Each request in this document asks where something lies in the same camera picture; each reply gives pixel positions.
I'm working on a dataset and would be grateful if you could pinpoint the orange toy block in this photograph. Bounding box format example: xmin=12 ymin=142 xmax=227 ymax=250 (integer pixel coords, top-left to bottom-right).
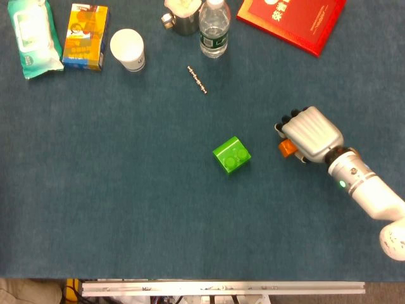
xmin=278 ymin=139 xmax=298 ymax=158

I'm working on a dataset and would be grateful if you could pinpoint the red certificate book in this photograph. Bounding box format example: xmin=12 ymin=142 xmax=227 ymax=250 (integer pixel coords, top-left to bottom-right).
xmin=236 ymin=0 xmax=347 ymax=58

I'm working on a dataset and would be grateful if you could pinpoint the silver metal bead rod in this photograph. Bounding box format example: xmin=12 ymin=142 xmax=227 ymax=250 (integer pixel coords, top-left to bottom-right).
xmin=187 ymin=65 xmax=209 ymax=95

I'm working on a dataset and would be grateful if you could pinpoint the green wet wipes pack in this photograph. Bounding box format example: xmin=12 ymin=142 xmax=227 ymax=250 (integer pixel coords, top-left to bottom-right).
xmin=8 ymin=0 xmax=65 ymax=80

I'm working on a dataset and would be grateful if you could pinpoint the blue felt table cloth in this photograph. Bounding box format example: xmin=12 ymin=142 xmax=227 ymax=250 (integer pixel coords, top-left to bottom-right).
xmin=0 ymin=0 xmax=405 ymax=281

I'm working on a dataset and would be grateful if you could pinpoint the stainless steel cup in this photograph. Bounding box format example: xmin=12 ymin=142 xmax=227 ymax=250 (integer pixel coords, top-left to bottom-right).
xmin=160 ymin=6 xmax=201 ymax=36

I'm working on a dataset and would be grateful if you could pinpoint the white paper cup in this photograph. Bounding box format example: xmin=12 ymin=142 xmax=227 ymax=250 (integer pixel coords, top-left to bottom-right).
xmin=109 ymin=28 xmax=147 ymax=73

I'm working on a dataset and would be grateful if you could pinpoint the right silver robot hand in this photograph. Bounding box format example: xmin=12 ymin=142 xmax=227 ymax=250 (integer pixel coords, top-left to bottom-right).
xmin=273 ymin=106 xmax=345 ymax=165

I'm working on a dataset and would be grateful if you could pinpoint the white tissue in cup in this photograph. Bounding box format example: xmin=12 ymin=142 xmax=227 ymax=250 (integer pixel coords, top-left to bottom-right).
xmin=163 ymin=0 xmax=203 ymax=17

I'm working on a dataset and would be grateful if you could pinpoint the yellow and blue carton box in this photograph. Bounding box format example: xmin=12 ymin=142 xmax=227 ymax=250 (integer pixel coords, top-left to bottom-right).
xmin=62 ymin=3 xmax=110 ymax=72

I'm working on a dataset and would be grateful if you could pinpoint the aluminium profile rail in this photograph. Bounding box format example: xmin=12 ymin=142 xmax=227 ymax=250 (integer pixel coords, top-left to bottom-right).
xmin=81 ymin=281 xmax=366 ymax=298

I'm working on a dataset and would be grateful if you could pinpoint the beige fabric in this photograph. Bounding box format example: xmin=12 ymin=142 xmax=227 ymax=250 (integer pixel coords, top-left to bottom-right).
xmin=0 ymin=277 xmax=63 ymax=304

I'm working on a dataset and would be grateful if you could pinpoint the green toy block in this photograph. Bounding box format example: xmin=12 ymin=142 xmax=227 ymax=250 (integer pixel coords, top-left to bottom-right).
xmin=212 ymin=136 xmax=252 ymax=175

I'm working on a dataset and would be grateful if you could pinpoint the clear plastic water bottle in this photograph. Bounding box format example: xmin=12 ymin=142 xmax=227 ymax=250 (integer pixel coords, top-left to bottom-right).
xmin=199 ymin=0 xmax=232 ymax=60

